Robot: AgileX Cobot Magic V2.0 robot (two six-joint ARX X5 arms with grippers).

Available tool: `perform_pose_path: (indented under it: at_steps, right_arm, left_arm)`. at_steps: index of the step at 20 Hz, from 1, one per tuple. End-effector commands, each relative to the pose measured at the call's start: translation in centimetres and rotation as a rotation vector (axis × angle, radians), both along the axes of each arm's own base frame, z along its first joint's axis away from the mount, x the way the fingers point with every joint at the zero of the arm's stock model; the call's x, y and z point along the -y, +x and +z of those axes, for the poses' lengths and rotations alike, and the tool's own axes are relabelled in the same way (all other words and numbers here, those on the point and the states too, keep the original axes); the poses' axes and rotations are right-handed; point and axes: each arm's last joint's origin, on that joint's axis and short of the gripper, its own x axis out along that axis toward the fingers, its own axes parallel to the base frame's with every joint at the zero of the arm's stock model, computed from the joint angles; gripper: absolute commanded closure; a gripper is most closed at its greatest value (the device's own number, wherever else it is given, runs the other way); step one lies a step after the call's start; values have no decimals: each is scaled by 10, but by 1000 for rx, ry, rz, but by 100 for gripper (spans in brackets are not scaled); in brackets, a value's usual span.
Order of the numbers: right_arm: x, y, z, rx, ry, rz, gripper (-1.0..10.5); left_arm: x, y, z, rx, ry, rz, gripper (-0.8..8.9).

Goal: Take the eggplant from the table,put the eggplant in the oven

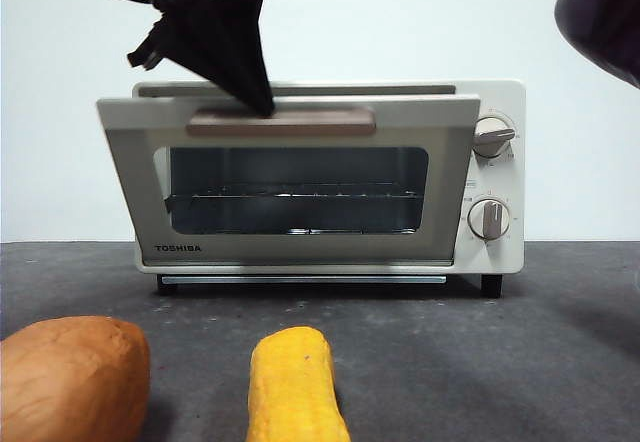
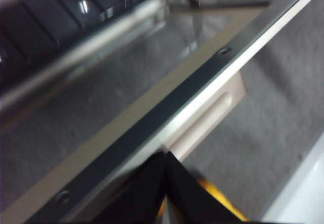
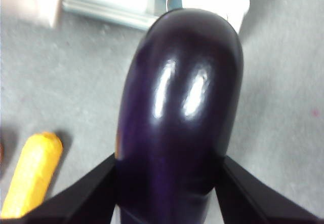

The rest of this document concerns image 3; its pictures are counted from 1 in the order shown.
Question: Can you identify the purple eggplant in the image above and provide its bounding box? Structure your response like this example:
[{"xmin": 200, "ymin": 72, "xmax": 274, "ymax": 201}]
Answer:
[{"xmin": 115, "ymin": 8, "xmax": 244, "ymax": 224}]

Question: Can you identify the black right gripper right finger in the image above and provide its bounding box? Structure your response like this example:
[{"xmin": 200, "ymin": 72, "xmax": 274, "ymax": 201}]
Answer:
[{"xmin": 214, "ymin": 155, "xmax": 324, "ymax": 224}]

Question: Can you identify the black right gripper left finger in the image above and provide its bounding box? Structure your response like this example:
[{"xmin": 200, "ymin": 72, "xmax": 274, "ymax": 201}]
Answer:
[{"xmin": 0, "ymin": 154, "xmax": 119, "ymax": 224}]

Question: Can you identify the yellow corn cob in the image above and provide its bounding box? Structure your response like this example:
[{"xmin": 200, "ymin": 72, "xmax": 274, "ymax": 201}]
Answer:
[{"xmin": 0, "ymin": 131, "xmax": 63, "ymax": 219}]

